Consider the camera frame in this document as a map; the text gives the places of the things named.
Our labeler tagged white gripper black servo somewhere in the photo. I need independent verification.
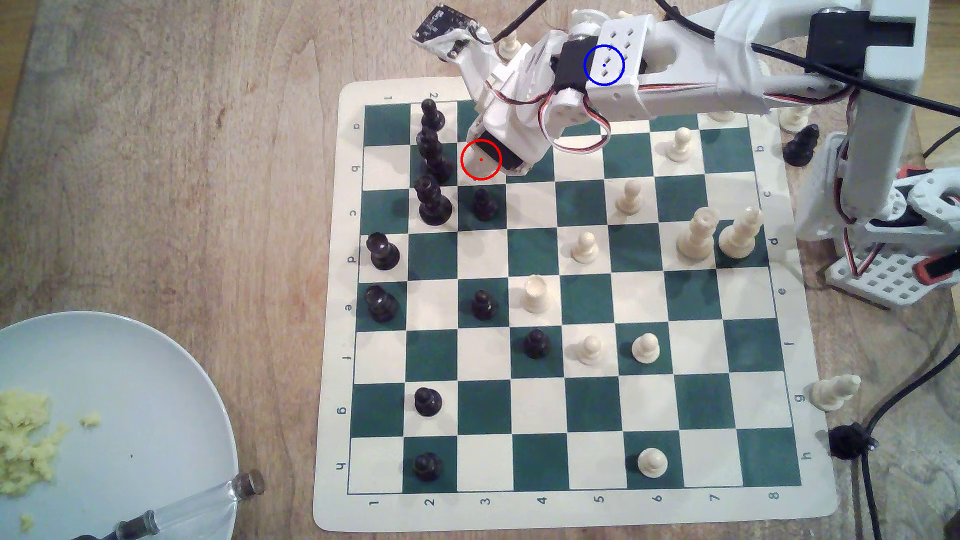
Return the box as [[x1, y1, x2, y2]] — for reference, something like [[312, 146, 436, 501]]
[[466, 31, 603, 178]]

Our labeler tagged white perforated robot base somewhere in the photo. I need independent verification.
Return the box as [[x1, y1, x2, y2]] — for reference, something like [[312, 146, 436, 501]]
[[823, 249, 960, 310]]

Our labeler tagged tall black chess piece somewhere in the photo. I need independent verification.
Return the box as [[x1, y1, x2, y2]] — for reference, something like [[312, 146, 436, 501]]
[[414, 174, 455, 228], [416, 127, 455, 184]]

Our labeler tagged green white chess mat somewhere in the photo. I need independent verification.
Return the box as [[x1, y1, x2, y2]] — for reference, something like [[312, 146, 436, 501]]
[[311, 58, 840, 535]]

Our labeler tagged black chess rook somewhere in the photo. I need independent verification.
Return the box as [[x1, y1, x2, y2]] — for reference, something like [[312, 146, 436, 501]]
[[365, 231, 402, 272]]

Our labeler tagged black chess knight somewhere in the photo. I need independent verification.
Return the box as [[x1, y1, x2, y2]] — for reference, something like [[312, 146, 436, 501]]
[[363, 285, 400, 325]]

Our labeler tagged white chess bishop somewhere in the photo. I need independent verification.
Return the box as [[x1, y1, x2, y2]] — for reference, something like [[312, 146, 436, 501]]
[[777, 105, 813, 135]]

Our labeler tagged black pawn off-board right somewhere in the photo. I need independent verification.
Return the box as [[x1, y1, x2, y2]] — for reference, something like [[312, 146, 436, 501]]
[[781, 123, 821, 168]]

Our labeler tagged pale blue plate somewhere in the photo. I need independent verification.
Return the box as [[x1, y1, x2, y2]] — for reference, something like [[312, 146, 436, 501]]
[[0, 311, 240, 540]]

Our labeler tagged yellow food pile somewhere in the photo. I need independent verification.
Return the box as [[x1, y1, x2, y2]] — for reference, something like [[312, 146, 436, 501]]
[[0, 388, 69, 498]]

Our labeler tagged red white servo wire loop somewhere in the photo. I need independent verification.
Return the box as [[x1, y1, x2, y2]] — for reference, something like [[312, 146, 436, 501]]
[[538, 84, 613, 156]]

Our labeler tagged thin black camera cable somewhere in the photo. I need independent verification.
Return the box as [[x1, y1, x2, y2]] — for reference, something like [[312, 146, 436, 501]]
[[491, 0, 550, 43]]

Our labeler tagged black camera circuit board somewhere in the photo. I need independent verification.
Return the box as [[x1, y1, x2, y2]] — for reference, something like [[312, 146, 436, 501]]
[[411, 3, 483, 63]]

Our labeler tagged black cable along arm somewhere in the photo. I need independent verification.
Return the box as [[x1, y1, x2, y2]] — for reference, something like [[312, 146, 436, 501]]
[[654, 0, 960, 118]]

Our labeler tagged black cable clip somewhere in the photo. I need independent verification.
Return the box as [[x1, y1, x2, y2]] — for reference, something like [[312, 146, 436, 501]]
[[828, 423, 879, 462]]

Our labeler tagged clear handled utensil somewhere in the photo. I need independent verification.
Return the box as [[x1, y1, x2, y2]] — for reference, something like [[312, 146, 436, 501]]
[[73, 469, 267, 540]]

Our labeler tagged black table cable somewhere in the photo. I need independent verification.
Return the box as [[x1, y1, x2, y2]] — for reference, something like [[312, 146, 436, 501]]
[[857, 348, 960, 540]]

